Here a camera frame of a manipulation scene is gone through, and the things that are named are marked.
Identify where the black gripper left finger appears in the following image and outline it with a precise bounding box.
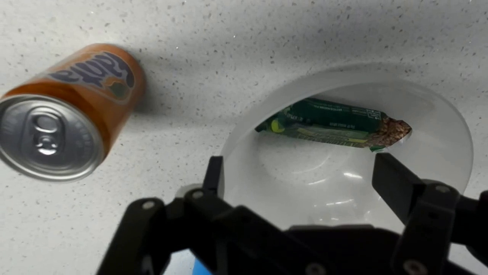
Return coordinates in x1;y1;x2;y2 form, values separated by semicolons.
95;155;339;275

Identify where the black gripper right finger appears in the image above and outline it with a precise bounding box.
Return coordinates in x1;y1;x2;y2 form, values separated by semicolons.
371;152;488;275

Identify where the green granola candy bar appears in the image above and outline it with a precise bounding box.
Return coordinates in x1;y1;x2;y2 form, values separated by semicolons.
253;97;413;153

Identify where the white plastic bowl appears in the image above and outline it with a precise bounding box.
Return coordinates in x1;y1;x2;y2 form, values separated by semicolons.
220;63;476;242

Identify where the orange soda can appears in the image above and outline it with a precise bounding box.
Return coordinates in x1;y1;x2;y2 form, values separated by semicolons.
0;42;150;184

